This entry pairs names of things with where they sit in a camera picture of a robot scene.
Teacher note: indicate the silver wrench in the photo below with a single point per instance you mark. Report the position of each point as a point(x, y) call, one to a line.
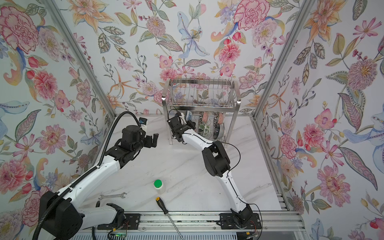
point(121, 195)

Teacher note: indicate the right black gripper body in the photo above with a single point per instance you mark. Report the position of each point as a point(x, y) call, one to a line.
point(189, 126)

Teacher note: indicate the green leaf bowl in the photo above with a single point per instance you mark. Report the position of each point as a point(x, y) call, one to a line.
point(204, 130)

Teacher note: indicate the blue floral bowl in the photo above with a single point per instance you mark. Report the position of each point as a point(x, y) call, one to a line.
point(189, 116)

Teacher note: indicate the dark blue patterned bowl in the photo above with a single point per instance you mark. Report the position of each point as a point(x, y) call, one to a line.
point(219, 131)

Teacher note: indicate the olive leaf pattern bowl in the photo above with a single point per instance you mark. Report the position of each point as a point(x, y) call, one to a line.
point(205, 117)

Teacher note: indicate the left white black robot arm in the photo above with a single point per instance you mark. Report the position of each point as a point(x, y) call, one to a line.
point(61, 213)

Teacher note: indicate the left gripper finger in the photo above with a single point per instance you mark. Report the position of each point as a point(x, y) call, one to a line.
point(155, 140)
point(148, 142)

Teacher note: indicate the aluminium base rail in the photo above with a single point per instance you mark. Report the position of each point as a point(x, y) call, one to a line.
point(268, 221)

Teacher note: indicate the stainless steel dish rack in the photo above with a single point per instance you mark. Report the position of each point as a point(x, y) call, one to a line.
point(202, 95)

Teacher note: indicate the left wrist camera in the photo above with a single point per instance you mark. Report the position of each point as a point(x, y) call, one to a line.
point(143, 123)

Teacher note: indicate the pink leaf pattern bowl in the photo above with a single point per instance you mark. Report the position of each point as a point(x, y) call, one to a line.
point(220, 118)

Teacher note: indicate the green cap white bottle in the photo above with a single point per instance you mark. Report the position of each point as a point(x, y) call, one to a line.
point(159, 186)

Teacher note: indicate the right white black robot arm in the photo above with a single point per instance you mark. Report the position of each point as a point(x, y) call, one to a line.
point(217, 164)

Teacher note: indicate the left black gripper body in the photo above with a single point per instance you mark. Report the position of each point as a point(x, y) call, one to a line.
point(137, 147)

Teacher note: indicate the black yellow screwdriver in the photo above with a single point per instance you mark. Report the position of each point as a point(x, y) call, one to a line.
point(162, 206)

